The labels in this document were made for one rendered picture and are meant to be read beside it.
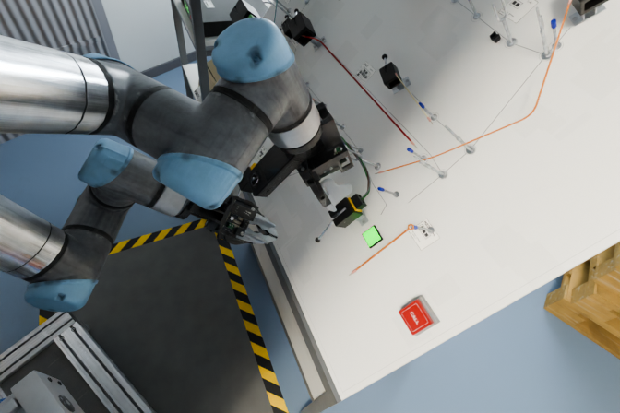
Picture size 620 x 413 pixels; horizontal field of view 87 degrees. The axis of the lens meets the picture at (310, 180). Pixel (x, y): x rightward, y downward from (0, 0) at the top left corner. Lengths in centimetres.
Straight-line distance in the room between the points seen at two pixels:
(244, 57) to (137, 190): 31
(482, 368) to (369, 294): 137
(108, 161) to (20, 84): 25
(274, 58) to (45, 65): 18
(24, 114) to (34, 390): 47
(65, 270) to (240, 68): 38
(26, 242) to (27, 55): 27
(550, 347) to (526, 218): 175
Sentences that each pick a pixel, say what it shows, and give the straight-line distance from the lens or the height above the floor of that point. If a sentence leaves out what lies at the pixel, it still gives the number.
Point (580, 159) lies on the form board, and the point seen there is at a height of 142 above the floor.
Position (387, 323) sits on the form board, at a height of 103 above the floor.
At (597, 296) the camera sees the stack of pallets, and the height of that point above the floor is 33.
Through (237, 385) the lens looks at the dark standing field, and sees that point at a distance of 175.
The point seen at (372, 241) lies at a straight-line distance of 78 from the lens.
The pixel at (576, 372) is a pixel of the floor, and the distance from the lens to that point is 244.
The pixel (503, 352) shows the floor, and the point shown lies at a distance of 221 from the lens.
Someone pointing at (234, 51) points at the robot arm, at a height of 157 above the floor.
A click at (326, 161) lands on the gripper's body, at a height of 140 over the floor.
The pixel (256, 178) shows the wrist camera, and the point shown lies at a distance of 51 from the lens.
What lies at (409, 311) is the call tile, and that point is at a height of 111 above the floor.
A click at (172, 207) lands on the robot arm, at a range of 57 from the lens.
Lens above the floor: 174
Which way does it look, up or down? 49 degrees down
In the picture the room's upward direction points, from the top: 13 degrees clockwise
